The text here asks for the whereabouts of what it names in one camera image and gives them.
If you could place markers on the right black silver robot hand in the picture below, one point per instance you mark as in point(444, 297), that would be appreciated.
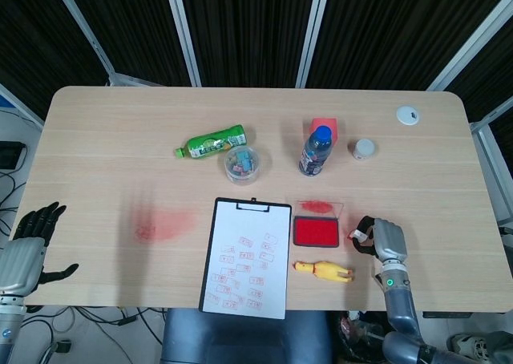
point(386, 239)

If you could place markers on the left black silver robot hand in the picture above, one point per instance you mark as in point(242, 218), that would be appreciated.
point(20, 260)

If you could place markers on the small stamp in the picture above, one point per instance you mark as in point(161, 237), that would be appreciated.
point(358, 234)

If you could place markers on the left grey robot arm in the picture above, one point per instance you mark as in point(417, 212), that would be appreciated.
point(10, 324)

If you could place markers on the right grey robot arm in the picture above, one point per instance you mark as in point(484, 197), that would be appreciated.
point(401, 308)

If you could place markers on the yellow rubber chicken toy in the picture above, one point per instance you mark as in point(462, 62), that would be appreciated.
point(324, 270)

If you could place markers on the red ink pad clear lid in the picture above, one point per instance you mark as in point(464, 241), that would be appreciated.
point(314, 231)

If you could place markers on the black box on floor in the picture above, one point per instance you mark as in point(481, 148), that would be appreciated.
point(10, 155)

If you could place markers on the blue sports drink bottle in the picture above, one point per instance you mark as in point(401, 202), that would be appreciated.
point(314, 153)

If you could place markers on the white round desk grommet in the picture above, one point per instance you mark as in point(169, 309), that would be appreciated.
point(408, 115)

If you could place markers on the orange red block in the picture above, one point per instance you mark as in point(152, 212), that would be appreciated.
point(326, 122)

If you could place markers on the white sneaker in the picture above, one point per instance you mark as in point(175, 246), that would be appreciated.
point(469, 344)

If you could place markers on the clear jar of binder clips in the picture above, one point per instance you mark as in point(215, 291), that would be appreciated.
point(239, 165)

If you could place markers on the black clipboard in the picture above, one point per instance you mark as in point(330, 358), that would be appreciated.
point(205, 268)

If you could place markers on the grey blue robot torso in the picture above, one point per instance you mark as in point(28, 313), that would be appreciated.
point(224, 336)

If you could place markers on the green tea plastic bottle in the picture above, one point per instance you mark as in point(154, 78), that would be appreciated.
point(210, 143)

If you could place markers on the white partition post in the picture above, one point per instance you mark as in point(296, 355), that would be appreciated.
point(86, 35)
point(469, 45)
point(184, 35)
point(314, 35)

